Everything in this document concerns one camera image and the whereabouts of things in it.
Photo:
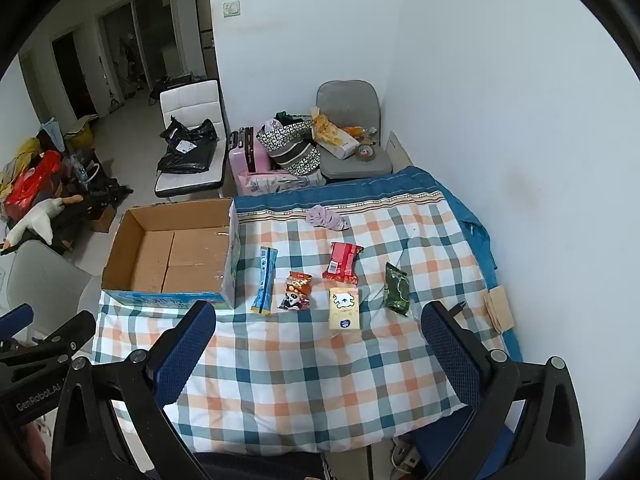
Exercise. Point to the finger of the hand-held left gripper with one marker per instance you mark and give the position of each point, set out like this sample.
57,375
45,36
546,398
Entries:
15,321
60,334

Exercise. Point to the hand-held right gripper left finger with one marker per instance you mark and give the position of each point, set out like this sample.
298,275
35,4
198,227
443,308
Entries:
184,352

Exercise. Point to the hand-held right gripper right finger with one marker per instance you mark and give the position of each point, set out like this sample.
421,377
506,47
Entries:
450,347

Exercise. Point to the light grey chair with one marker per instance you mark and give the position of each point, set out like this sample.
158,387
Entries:
40,275

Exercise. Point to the brown paper piece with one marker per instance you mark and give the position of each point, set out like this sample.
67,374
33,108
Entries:
499,310

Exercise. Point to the dark green packet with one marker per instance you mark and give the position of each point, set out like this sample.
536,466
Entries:
397,290

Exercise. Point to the long blue snack packet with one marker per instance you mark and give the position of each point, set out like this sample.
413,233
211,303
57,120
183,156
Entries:
264,280

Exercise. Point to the white goose plush toy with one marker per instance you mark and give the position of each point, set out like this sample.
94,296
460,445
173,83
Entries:
45,216

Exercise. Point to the pale yellow packet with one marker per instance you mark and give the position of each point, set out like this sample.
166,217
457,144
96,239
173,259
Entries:
345,310

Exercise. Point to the white power strip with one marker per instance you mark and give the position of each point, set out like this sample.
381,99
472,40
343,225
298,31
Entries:
405,455

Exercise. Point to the plaid blanket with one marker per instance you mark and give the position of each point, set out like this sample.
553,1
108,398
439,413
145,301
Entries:
300,370

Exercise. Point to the panda print snack packet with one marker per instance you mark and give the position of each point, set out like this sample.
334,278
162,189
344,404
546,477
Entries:
296,292

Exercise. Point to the open cardboard box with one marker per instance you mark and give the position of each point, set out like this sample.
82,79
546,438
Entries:
150,227

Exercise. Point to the red snack packet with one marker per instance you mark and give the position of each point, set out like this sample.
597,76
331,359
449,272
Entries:
342,262

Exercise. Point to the red bag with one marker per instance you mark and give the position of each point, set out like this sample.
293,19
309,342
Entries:
30,182

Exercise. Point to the yellow cloth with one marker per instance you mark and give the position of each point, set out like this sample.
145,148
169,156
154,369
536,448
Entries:
22,152

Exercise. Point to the purple crumpled cloth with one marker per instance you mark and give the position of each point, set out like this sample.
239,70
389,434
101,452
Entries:
325,217

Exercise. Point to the pink floral folded bedding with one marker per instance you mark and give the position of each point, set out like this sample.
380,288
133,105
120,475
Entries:
270,183

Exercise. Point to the black plastic bag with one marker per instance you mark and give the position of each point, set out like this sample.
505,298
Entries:
187,157

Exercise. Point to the white board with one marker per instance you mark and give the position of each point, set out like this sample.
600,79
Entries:
397,152

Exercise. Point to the pink suitcase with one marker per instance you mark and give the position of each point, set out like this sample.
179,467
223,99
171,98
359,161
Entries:
247,160

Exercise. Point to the brown tape roll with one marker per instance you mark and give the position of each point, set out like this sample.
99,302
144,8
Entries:
366,153

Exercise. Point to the patterned tote bag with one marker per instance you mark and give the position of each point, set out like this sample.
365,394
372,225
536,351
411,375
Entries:
292,152

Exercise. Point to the cream plastic bag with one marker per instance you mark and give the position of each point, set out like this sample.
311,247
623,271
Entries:
337,142

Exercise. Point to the white leather chair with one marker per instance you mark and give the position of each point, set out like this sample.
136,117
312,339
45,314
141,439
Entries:
190,97

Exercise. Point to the grey padded chair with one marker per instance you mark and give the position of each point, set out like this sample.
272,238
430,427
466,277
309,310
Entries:
345,97

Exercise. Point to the glass sliding door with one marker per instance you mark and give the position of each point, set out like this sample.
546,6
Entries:
145,35

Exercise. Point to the white light switch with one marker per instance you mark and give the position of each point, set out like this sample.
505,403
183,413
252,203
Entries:
231,9

